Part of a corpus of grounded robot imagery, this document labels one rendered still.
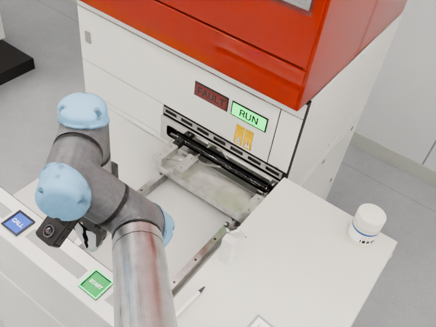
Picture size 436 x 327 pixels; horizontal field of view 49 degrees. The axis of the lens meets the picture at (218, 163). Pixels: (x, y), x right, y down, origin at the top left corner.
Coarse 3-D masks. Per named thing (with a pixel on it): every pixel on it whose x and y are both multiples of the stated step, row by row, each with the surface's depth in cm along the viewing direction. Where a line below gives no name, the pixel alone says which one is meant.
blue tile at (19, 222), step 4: (16, 216) 117; (20, 216) 117; (24, 216) 117; (8, 220) 116; (12, 220) 116; (16, 220) 116; (20, 220) 116; (24, 220) 116; (28, 220) 117; (8, 224) 115; (12, 224) 115; (16, 224) 115; (20, 224) 115; (24, 224) 116; (28, 224) 116; (12, 228) 114; (16, 228) 115; (20, 228) 115; (16, 232) 114
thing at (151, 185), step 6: (162, 174) 148; (150, 180) 146; (156, 180) 146; (162, 180) 149; (144, 186) 144; (150, 186) 144; (156, 186) 147; (138, 192) 142; (144, 192) 143; (150, 192) 146; (78, 240) 128
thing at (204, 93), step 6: (198, 84) 138; (198, 90) 139; (204, 90) 138; (210, 90) 136; (204, 96) 139; (210, 96) 137; (216, 96) 136; (210, 102) 139; (216, 102) 137; (222, 102) 136
